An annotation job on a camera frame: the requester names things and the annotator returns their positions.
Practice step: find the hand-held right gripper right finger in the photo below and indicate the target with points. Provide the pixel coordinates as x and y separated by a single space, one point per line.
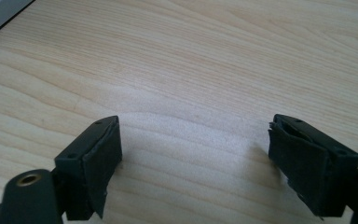
310 168

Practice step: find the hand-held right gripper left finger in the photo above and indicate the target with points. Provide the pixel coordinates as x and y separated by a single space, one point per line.
88 168

